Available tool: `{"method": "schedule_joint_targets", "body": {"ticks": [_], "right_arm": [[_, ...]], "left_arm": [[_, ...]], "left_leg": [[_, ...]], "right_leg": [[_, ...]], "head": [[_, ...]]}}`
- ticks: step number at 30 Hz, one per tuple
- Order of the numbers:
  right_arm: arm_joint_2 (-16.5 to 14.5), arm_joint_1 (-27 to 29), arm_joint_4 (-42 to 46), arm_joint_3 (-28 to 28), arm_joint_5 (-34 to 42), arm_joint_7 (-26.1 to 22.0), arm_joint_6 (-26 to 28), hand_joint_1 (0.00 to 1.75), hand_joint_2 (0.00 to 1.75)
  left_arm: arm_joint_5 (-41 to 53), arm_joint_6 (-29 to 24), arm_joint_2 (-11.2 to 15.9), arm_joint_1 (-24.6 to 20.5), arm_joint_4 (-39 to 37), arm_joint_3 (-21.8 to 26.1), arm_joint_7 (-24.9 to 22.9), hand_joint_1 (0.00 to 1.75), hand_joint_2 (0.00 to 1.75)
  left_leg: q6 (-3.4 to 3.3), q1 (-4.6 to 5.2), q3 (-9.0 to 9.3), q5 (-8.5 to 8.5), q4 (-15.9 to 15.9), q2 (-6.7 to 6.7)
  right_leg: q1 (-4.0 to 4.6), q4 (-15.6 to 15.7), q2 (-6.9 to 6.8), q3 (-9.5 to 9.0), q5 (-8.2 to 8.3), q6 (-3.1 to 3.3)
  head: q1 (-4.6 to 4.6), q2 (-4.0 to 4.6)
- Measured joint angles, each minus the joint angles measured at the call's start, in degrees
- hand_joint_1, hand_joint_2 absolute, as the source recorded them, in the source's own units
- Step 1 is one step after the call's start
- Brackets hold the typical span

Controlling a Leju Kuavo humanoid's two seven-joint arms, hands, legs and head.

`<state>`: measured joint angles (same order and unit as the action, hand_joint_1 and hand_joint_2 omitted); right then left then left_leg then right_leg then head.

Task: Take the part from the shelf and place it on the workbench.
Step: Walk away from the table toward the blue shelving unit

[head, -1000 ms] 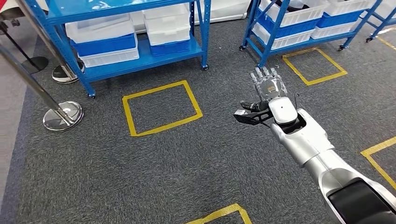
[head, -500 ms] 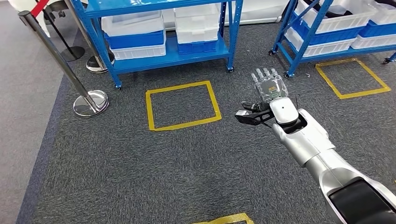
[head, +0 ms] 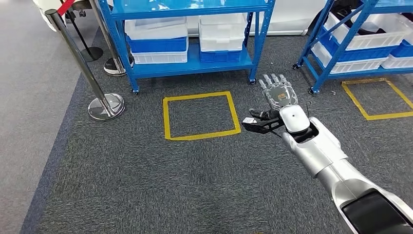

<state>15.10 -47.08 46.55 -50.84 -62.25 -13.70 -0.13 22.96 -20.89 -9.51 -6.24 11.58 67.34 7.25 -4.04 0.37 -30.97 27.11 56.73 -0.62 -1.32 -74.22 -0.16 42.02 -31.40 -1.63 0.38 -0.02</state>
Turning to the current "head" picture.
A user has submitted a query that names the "white car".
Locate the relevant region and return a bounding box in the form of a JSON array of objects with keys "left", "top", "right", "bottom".
[{"left": 32, "top": 0, "right": 326, "bottom": 37}]

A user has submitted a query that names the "dark grey floor carpet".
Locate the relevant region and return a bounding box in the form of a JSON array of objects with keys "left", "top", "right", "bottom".
[{"left": 19, "top": 29, "right": 413, "bottom": 234}]

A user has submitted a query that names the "blue wheeled shelf rack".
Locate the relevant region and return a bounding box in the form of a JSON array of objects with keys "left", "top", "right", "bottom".
[{"left": 293, "top": 0, "right": 413, "bottom": 95}]

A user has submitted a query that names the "yellow tape square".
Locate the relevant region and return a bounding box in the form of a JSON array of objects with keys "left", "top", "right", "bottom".
[{"left": 163, "top": 91, "right": 242, "bottom": 141}]

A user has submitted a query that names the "red barrier belt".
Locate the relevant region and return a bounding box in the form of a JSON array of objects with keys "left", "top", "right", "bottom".
[{"left": 57, "top": 0, "right": 75, "bottom": 16}]

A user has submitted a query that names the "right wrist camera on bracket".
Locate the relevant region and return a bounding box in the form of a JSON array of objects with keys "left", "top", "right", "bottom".
[{"left": 242, "top": 116, "right": 286, "bottom": 135}]

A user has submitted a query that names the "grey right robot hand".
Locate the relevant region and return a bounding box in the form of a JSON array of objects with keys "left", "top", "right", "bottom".
[{"left": 249, "top": 73, "right": 299, "bottom": 121}]

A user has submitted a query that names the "blue plastic bin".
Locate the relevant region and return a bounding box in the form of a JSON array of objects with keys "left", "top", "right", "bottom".
[{"left": 319, "top": 27, "right": 399, "bottom": 62}]

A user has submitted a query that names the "blue metal shelf rack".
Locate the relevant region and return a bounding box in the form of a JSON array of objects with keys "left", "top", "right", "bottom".
[{"left": 96, "top": 0, "right": 277, "bottom": 95}]

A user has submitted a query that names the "black car part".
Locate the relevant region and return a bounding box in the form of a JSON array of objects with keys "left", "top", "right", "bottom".
[{"left": 330, "top": 0, "right": 386, "bottom": 36}]

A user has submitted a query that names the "black stanchion post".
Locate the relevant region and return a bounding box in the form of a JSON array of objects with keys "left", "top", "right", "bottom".
[{"left": 59, "top": 0, "right": 104, "bottom": 62}]

